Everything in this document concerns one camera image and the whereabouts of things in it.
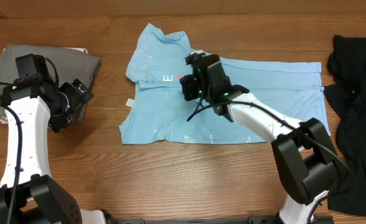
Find light blue printed t-shirt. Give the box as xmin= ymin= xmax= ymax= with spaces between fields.
xmin=119 ymin=22 xmax=332 ymax=146

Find black polo shirt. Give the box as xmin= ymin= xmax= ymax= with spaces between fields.
xmin=324 ymin=35 xmax=366 ymax=217

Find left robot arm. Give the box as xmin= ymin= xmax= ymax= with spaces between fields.
xmin=0 ymin=54 xmax=106 ymax=224

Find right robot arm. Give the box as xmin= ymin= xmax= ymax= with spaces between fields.
xmin=180 ymin=50 xmax=349 ymax=223

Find folded grey trousers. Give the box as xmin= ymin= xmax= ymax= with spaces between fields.
xmin=0 ymin=44 xmax=102 ymax=124

